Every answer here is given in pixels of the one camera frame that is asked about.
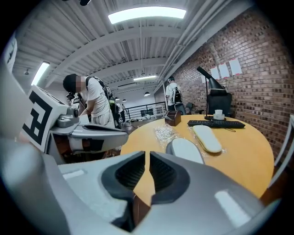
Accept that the black office chair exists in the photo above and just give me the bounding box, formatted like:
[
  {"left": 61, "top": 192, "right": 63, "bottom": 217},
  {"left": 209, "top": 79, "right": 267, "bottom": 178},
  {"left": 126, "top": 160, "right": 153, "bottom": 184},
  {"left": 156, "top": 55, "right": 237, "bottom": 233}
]
[{"left": 206, "top": 92, "right": 233, "bottom": 118}]

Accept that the long ceiling light panel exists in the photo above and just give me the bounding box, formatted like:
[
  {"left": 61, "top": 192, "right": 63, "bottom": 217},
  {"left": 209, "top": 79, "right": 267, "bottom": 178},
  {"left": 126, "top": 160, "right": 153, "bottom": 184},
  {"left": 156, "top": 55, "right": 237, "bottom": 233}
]
[
  {"left": 30, "top": 60, "right": 51, "bottom": 87},
  {"left": 133, "top": 75, "right": 157, "bottom": 81},
  {"left": 107, "top": 6, "right": 187, "bottom": 25}
]

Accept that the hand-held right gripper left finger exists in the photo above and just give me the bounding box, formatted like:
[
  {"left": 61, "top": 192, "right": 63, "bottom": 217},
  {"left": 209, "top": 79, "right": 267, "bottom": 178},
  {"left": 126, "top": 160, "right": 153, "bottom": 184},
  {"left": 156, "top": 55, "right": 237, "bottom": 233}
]
[{"left": 6, "top": 137, "right": 147, "bottom": 235}]

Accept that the grey folding chair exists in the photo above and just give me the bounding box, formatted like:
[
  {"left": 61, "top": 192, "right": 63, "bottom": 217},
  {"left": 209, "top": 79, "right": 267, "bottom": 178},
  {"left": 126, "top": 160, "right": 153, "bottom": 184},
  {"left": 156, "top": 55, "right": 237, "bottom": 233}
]
[{"left": 183, "top": 102, "right": 194, "bottom": 115}]

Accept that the white chair frame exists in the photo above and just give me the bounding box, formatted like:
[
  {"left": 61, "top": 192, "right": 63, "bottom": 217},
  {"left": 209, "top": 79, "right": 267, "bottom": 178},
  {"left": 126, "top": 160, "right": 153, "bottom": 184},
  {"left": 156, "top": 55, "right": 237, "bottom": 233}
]
[{"left": 268, "top": 114, "right": 294, "bottom": 189}]

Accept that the brown wooden box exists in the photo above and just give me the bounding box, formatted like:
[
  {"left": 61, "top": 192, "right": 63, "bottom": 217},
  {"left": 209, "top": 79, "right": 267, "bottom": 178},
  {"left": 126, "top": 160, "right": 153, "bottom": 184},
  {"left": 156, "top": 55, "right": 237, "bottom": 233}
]
[{"left": 164, "top": 110, "right": 182, "bottom": 127}]

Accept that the black desk lamp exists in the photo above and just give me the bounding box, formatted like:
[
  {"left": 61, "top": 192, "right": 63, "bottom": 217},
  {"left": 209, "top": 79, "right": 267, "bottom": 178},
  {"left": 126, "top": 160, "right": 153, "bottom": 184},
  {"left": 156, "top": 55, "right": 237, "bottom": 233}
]
[{"left": 197, "top": 66, "right": 227, "bottom": 121}]

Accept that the clear plastic bag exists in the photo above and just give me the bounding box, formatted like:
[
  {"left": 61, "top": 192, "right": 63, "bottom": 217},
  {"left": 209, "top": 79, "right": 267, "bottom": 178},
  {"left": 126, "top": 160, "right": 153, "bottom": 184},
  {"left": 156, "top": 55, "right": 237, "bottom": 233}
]
[{"left": 153, "top": 125, "right": 228, "bottom": 157}]

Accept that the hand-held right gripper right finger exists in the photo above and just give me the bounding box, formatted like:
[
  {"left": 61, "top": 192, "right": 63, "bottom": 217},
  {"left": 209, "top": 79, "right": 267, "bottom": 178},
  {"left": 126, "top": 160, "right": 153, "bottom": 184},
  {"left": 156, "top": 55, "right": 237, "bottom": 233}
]
[{"left": 133, "top": 151, "right": 283, "bottom": 235}]

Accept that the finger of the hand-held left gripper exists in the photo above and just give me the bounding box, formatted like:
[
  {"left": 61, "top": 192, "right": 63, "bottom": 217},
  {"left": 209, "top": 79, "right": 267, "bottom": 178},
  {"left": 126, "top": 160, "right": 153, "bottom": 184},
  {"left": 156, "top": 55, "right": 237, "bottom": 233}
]
[
  {"left": 68, "top": 137, "right": 123, "bottom": 154},
  {"left": 49, "top": 123, "right": 129, "bottom": 141}
]

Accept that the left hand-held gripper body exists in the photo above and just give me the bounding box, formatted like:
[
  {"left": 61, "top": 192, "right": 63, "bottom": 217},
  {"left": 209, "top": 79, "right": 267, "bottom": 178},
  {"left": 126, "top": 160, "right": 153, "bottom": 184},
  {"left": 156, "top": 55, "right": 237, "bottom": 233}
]
[{"left": 21, "top": 84, "right": 80, "bottom": 158}]

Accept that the black keyboard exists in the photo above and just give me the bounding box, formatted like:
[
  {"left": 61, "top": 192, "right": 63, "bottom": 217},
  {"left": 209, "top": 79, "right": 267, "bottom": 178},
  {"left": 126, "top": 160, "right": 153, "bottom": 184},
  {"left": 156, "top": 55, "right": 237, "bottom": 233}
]
[{"left": 187, "top": 119, "right": 246, "bottom": 129}]

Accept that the white slatted stool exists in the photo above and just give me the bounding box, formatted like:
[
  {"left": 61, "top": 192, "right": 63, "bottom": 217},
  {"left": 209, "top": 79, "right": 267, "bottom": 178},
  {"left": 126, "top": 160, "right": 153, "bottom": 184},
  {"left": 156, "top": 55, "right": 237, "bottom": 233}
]
[{"left": 152, "top": 105, "right": 166, "bottom": 119}]

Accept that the black metal railing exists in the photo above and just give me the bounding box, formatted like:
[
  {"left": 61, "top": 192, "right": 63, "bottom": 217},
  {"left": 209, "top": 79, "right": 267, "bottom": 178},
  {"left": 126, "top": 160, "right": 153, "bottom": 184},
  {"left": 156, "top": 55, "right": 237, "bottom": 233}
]
[{"left": 125, "top": 104, "right": 166, "bottom": 120}]

